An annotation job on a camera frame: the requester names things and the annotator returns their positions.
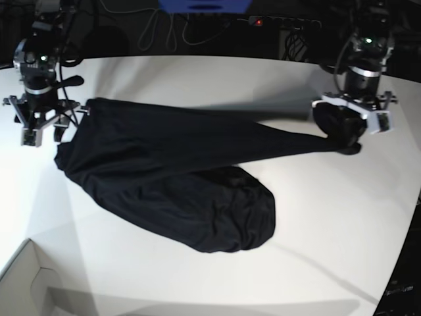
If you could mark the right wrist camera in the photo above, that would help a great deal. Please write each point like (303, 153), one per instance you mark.
(31, 137)

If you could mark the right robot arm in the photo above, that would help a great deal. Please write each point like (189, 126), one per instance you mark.
(38, 60)

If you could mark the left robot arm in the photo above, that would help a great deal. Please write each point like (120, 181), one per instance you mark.
(359, 66)

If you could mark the blue plastic bin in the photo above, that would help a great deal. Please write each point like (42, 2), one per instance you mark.
(205, 6)

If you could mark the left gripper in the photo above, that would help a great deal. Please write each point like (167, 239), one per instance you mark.
(363, 108)

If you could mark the black power strip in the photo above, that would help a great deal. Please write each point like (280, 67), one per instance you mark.
(284, 22)

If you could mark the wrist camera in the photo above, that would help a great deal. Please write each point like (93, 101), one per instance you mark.
(379, 122)
(31, 137)

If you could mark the black t-shirt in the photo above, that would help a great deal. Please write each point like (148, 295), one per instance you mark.
(176, 172)

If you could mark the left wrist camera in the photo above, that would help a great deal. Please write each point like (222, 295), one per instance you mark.
(379, 122)

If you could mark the white cardboard box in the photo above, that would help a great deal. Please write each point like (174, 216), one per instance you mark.
(28, 288)

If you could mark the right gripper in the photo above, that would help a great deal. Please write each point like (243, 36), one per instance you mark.
(59, 114)

